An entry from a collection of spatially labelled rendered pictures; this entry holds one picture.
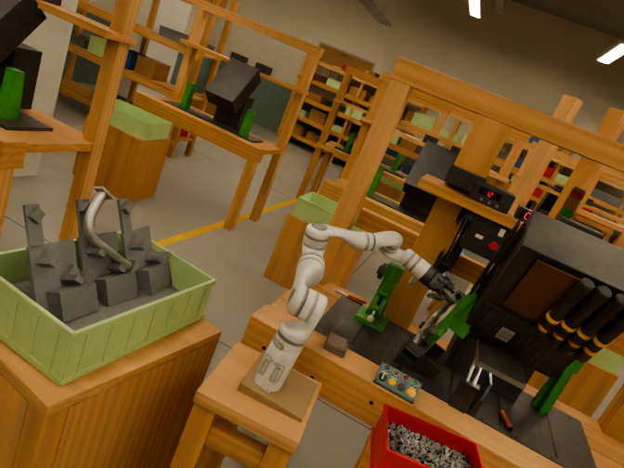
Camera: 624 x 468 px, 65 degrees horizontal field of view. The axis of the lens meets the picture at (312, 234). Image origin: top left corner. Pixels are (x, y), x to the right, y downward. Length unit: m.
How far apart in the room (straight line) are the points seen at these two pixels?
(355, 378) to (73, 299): 0.93
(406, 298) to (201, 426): 1.11
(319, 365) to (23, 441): 0.89
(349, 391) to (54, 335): 0.94
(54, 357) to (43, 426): 0.17
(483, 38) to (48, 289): 11.12
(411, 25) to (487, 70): 1.96
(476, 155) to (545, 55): 9.93
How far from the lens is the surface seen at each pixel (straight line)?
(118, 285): 1.72
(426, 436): 1.70
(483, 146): 2.11
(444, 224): 2.14
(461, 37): 12.02
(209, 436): 1.56
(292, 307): 1.38
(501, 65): 11.91
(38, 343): 1.49
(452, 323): 1.87
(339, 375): 1.75
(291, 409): 1.51
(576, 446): 2.17
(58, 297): 1.59
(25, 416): 1.52
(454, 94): 2.12
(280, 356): 1.46
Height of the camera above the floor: 1.76
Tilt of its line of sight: 17 degrees down
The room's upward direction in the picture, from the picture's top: 23 degrees clockwise
